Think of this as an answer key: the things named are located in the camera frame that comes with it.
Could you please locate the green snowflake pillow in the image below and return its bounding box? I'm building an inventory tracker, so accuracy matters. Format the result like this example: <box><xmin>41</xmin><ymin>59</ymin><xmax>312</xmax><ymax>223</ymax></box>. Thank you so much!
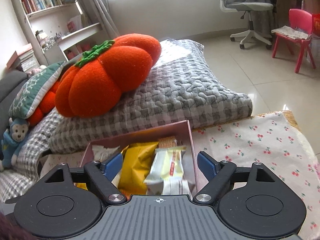
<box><xmin>9</xmin><ymin>61</ymin><xmax>67</xmax><ymax>119</ymax></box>

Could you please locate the stack of books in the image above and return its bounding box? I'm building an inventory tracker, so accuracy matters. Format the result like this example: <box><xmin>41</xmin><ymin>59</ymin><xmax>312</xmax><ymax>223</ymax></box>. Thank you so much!
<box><xmin>6</xmin><ymin>43</ymin><xmax>38</xmax><ymax>72</ymax></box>

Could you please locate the dark grey sofa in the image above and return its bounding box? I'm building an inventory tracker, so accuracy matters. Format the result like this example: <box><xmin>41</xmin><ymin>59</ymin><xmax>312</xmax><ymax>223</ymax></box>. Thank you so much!
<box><xmin>0</xmin><ymin>70</ymin><xmax>29</xmax><ymax>160</ymax></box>

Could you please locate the orange pumpkin cushion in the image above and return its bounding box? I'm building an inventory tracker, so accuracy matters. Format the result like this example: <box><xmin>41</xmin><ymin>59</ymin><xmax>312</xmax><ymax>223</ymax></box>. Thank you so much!
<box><xmin>54</xmin><ymin>33</ymin><xmax>162</xmax><ymax>118</ymax></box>

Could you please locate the grey checked quilt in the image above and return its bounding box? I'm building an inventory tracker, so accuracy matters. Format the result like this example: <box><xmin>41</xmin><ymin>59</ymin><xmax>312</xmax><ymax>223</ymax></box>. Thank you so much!
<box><xmin>0</xmin><ymin>110</ymin><xmax>62</xmax><ymax>203</ymax></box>

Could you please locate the woven straw mat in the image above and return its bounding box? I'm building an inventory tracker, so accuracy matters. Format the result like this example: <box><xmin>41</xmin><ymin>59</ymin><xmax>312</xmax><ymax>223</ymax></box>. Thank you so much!
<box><xmin>252</xmin><ymin>110</ymin><xmax>302</xmax><ymax>130</ymax></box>

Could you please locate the white bookshelf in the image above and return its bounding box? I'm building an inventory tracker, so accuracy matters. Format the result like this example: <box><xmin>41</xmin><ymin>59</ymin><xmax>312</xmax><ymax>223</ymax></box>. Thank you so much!
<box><xmin>10</xmin><ymin>0</ymin><xmax>103</xmax><ymax>65</ymax></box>

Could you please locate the patterned cloth on chair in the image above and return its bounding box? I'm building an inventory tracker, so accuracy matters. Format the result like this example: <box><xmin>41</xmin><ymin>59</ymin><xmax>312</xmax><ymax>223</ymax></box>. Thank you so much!
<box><xmin>271</xmin><ymin>25</ymin><xmax>312</xmax><ymax>40</ymax></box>

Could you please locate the white packet with red label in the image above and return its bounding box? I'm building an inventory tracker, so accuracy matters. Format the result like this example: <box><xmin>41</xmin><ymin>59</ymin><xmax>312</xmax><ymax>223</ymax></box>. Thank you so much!
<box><xmin>144</xmin><ymin>146</ymin><xmax>187</xmax><ymax>184</ymax></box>

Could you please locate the grey checkered quilted blanket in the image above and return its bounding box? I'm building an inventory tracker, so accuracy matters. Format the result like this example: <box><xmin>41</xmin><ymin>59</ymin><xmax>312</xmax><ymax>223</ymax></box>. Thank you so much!
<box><xmin>49</xmin><ymin>39</ymin><xmax>253</xmax><ymax>154</ymax></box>

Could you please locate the person's dark maroon clothing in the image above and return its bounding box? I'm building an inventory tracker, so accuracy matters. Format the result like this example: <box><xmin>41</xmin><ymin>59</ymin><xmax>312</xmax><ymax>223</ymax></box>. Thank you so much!
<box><xmin>0</xmin><ymin>211</ymin><xmax>33</xmax><ymax>240</ymax></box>

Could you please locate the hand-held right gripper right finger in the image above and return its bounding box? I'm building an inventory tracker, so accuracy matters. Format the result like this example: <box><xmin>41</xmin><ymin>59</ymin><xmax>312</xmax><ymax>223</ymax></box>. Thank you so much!
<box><xmin>194</xmin><ymin>151</ymin><xmax>278</xmax><ymax>204</ymax></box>

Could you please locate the small orange cushion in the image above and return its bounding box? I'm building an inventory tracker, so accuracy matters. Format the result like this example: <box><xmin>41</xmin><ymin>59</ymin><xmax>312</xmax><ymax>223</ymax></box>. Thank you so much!
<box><xmin>27</xmin><ymin>80</ymin><xmax>62</xmax><ymax>127</ymax></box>

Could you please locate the pink cardboard box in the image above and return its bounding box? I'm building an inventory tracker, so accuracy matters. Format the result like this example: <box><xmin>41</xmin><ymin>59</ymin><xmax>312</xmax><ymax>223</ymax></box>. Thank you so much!
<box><xmin>80</xmin><ymin>120</ymin><xmax>200</xmax><ymax>195</ymax></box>

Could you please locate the clear plastic bag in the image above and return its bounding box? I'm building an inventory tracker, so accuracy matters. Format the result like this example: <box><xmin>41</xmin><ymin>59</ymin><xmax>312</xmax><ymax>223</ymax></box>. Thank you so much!
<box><xmin>152</xmin><ymin>39</ymin><xmax>204</xmax><ymax>67</ymax></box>

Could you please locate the blue monkey plush toy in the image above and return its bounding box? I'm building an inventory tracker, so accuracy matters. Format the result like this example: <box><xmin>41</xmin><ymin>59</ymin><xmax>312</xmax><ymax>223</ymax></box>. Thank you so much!
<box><xmin>0</xmin><ymin>118</ymin><xmax>30</xmax><ymax>172</ymax></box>

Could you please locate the red plastic child chair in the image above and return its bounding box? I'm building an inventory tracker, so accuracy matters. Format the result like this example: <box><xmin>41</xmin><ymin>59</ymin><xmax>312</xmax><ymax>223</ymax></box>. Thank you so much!
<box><xmin>272</xmin><ymin>8</ymin><xmax>317</xmax><ymax>73</ymax></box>

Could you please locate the cherry print cloth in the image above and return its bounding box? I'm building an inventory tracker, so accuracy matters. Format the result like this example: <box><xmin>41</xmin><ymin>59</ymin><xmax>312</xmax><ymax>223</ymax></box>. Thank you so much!
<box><xmin>37</xmin><ymin>110</ymin><xmax>320</xmax><ymax>233</ymax></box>

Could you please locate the grey office chair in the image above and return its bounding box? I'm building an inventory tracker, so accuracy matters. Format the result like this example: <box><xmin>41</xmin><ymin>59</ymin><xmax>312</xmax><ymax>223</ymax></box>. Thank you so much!
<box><xmin>215</xmin><ymin>0</ymin><xmax>274</xmax><ymax>50</ymax></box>

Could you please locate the brown wafer snack packet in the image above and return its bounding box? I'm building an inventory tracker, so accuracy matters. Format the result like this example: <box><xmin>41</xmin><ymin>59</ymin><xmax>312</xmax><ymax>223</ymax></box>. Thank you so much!
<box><xmin>158</xmin><ymin>136</ymin><xmax>178</xmax><ymax>148</ymax></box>

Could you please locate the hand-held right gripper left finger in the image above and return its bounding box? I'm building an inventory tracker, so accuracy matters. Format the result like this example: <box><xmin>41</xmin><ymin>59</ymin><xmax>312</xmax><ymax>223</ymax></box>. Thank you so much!
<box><xmin>37</xmin><ymin>152</ymin><xmax>127</xmax><ymax>205</ymax></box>

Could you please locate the grey curtain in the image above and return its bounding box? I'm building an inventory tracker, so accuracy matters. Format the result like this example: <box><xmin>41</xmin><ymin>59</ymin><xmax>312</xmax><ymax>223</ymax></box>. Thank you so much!
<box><xmin>70</xmin><ymin>0</ymin><xmax>120</xmax><ymax>39</ymax></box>

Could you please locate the red paper bag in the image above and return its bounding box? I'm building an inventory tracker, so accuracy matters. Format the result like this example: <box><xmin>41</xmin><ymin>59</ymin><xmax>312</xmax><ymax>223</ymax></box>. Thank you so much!
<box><xmin>312</xmin><ymin>14</ymin><xmax>320</xmax><ymax>35</ymax></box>

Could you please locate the wooden desk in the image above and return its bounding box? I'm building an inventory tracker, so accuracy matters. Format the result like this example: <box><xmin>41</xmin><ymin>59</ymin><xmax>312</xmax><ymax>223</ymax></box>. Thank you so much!
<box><xmin>269</xmin><ymin>0</ymin><xmax>320</xmax><ymax>30</ymax></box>

